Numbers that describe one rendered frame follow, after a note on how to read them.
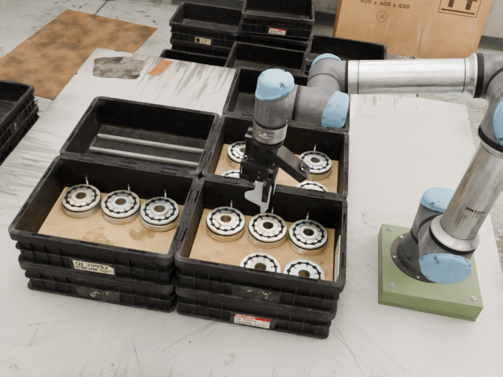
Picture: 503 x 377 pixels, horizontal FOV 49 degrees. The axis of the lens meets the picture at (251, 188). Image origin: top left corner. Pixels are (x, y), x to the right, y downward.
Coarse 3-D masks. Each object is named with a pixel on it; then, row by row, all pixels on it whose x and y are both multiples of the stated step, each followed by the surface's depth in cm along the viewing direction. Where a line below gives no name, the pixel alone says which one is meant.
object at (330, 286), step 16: (288, 192) 145; (304, 192) 145; (192, 208) 138; (176, 256) 126; (224, 272) 125; (240, 272) 124; (256, 272) 124; (272, 272) 124; (304, 288) 125; (320, 288) 124; (336, 288) 123
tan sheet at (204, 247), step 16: (288, 224) 150; (208, 240) 144; (240, 240) 144; (192, 256) 139; (208, 256) 140; (224, 256) 140; (240, 256) 140; (272, 256) 141; (288, 256) 142; (320, 256) 142
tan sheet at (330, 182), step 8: (224, 144) 174; (224, 152) 171; (224, 160) 168; (216, 168) 165; (224, 168) 165; (232, 168) 165; (280, 168) 167; (336, 168) 169; (280, 176) 165; (288, 176) 165; (328, 176) 166; (336, 176) 166; (288, 184) 162; (296, 184) 162; (328, 184) 163; (336, 184) 164; (336, 192) 161
